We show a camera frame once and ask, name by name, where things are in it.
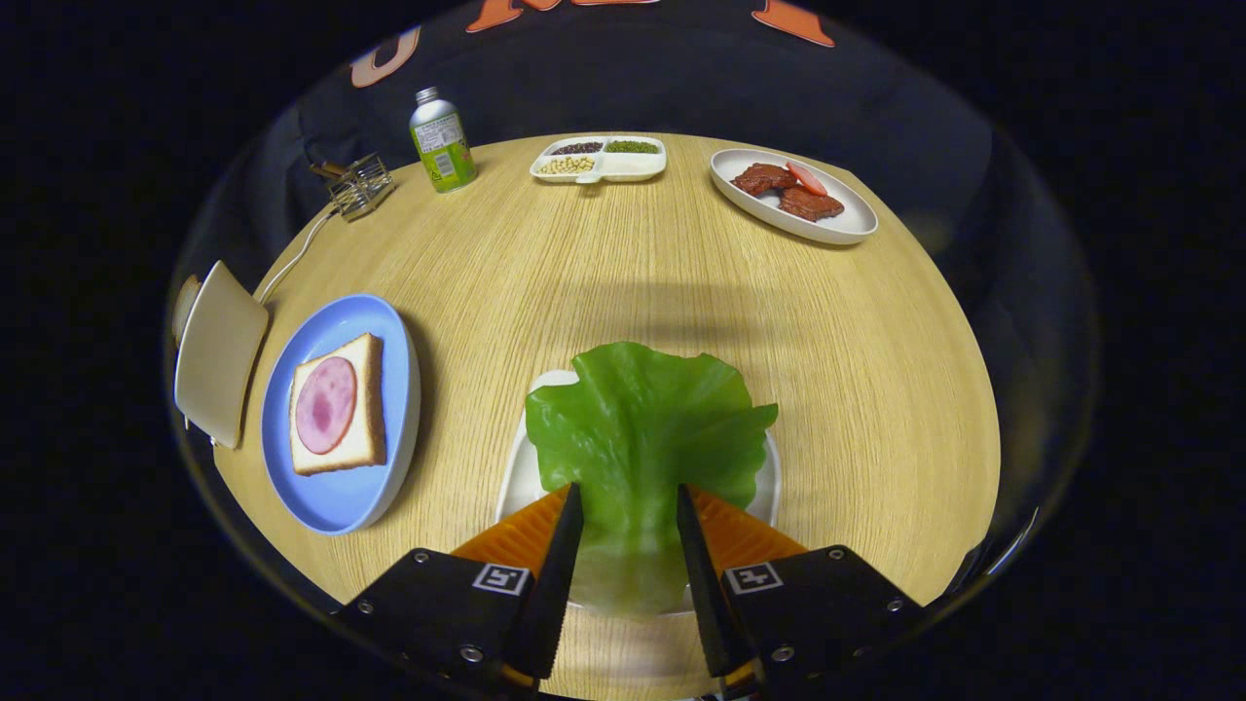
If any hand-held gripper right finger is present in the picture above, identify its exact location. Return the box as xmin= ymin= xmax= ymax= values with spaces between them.
xmin=677 ymin=484 xmax=926 ymax=701

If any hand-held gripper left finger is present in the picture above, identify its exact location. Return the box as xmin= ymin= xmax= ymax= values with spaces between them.
xmin=331 ymin=482 xmax=585 ymax=697

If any green lettuce leaf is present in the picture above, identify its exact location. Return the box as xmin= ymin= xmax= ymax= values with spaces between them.
xmin=526 ymin=341 xmax=780 ymax=616

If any small white plate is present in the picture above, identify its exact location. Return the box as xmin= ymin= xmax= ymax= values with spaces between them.
xmin=495 ymin=369 xmax=783 ymax=616

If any blue round plate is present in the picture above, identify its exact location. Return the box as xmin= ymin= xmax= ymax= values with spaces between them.
xmin=261 ymin=294 xmax=421 ymax=535

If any white bread slice under ham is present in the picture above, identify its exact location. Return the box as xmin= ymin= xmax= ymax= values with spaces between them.
xmin=289 ymin=333 xmax=387 ymax=477

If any pink ham slice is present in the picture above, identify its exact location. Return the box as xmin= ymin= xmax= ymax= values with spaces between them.
xmin=295 ymin=356 xmax=358 ymax=456

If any white oval plate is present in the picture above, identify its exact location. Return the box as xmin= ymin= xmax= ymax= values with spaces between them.
xmin=710 ymin=148 xmax=879 ymax=245

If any brown meat piece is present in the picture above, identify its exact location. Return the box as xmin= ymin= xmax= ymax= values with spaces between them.
xmin=778 ymin=186 xmax=846 ymax=222
xmin=731 ymin=163 xmax=799 ymax=197

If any white toaster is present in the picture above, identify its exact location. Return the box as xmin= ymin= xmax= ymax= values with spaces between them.
xmin=174 ymin=260 xmax=270 ymax=449

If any white divided dish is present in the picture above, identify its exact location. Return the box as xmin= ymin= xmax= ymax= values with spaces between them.
xmin=530 ymin=135 xmax=668 ymax=185

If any green label metal bottle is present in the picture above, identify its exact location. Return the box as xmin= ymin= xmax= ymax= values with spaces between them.
xmin=410 ymin=87 xmax=479 ymax=194

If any black backdrop cloth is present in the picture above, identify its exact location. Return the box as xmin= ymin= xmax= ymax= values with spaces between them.
xmin=170 ymin=0 xmax=1101 ymax=585

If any white toaster cable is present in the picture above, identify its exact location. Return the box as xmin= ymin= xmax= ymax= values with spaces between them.
xmin=255 ymin=207 xmax=337 ymax=305

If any wire mesh holder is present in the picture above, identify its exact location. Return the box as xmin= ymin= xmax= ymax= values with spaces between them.
xmin=326 ymin=153 xmax=396 ymax=222

